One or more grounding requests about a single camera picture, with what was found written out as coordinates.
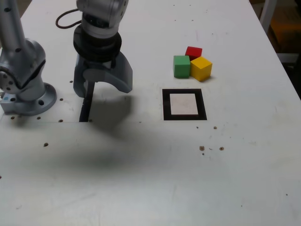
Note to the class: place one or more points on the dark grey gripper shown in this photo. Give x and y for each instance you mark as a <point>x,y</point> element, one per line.
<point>98,64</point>

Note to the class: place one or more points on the green cube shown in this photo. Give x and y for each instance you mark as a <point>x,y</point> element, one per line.
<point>181,68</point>

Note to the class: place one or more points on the red cube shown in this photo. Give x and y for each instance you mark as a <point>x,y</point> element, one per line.
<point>194,51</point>

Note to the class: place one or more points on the yellow cube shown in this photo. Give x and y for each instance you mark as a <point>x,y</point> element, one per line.
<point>200,70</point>

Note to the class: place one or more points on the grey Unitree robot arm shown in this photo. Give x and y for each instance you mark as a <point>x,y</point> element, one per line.
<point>14,35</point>

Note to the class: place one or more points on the black tape square outline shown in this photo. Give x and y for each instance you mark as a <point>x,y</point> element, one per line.
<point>165,106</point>

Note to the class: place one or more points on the black tape strip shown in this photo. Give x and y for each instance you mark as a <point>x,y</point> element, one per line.
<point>84,110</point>

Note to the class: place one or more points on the white board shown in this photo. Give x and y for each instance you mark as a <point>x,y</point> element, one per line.
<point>289,57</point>

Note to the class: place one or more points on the white frame post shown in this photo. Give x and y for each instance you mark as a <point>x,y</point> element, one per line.
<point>266,11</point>

